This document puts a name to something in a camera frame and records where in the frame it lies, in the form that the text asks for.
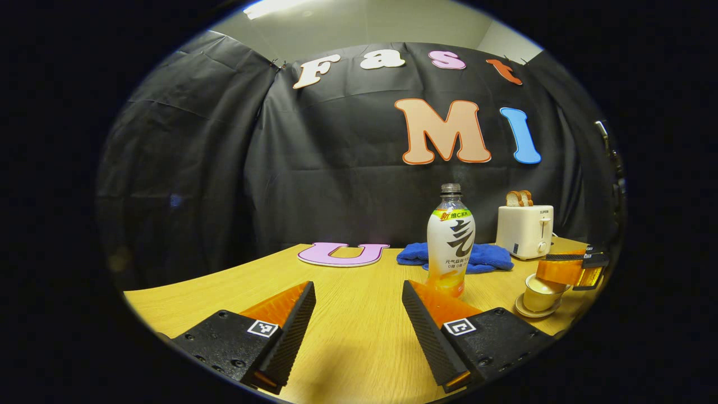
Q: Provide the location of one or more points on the toast bread slice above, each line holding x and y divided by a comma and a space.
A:
527, 197
512, 199

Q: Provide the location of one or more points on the cream teacup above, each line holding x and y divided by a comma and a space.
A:
535, 303

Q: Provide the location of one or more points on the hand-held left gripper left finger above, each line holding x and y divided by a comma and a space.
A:
291, 331

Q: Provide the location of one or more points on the white label water bottle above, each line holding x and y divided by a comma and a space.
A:
451, 247

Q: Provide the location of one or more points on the cream saucer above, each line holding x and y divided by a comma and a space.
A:
524, 311

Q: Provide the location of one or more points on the blue towel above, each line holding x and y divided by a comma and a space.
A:
493, 258

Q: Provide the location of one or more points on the black backdrop cloth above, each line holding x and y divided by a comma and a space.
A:
224, 168

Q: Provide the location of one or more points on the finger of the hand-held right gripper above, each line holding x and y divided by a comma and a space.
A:
589, 258
561, 272

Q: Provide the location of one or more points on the pink paper cutout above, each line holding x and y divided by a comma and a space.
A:
314, 255

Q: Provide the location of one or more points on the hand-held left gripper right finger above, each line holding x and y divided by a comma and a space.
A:
429, 336

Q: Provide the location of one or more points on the white toaster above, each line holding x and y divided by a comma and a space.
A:
524, 233

